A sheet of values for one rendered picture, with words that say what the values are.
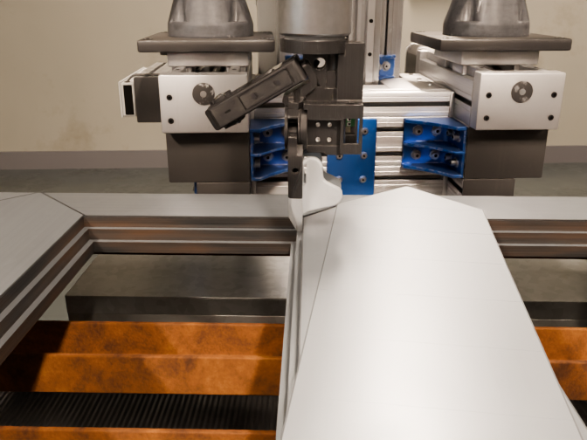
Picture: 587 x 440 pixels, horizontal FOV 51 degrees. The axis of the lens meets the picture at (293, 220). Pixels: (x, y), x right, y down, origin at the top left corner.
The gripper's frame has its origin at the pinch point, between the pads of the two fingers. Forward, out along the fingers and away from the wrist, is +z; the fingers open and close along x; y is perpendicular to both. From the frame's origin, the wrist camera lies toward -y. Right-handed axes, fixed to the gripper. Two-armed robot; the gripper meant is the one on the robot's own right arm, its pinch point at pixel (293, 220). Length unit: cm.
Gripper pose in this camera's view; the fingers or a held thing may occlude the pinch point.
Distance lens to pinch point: 71.1
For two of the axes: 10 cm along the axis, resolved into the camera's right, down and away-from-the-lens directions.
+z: 0.0, 9.4, 3.4
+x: 0.3, -3.4, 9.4
